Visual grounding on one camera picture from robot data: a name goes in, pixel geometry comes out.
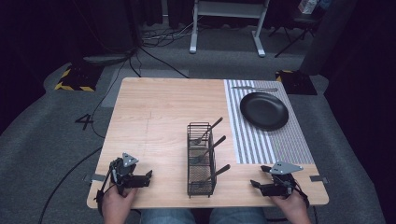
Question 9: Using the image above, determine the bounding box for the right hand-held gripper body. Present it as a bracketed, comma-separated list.
[260, 161, 304, 198]

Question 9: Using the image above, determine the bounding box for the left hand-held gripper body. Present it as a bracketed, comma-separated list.
[108, 152, 140, 196]

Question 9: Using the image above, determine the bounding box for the person's right hand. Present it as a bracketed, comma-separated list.
[269, 189, 313, 224]

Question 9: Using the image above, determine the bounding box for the person's left hand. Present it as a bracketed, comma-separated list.
[101, 186, 138, 224]

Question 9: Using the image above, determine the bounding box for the striped grey white placemat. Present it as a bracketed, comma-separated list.
[223, 78, 316, 165]

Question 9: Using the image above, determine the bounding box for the grey tape piece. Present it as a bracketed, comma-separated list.
[309, 175, 330, 185]
[82, 173, 107, 185]

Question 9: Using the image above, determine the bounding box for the black round plate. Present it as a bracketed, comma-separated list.
[239, 91, 290, 132]

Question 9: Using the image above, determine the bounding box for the silver table knife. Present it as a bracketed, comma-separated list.
[231, 85, 279, 93]

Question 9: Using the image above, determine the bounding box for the black yellow-striped stand base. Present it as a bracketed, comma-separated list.
[54, 63, 105, 93]
[275, 69, 318, 96]

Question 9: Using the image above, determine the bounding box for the black folding stand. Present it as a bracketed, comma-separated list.
[268, 10, 323, 59]

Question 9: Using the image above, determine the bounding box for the white cardboard box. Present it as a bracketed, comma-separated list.
[297, 0, 319, 15]

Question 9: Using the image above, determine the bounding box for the left hand-held gripper cable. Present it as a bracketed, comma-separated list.
[94, 163, 117, 217]

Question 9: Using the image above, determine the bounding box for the hand-held gripper cable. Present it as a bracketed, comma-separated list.
[290, 181, 319, 224]
[94, 163, 117, 217]

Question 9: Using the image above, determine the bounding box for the right hand-held gripper cable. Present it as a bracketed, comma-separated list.
[290, 181, 319, 224]

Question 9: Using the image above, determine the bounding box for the black floor cable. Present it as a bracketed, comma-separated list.
[36, 46, 191, 224]

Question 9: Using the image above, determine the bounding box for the black wire cutlery basket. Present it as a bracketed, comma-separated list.
[186, 121, 218, 199]

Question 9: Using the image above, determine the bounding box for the dark-handled spoon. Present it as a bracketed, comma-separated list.
[194, 117, 224, 146]

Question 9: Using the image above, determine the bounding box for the bundle of floor cables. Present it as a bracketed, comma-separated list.
[140, 15, 204, 49]

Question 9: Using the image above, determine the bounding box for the white metal desk frame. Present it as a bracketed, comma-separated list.
[189, 0, 271, 58]

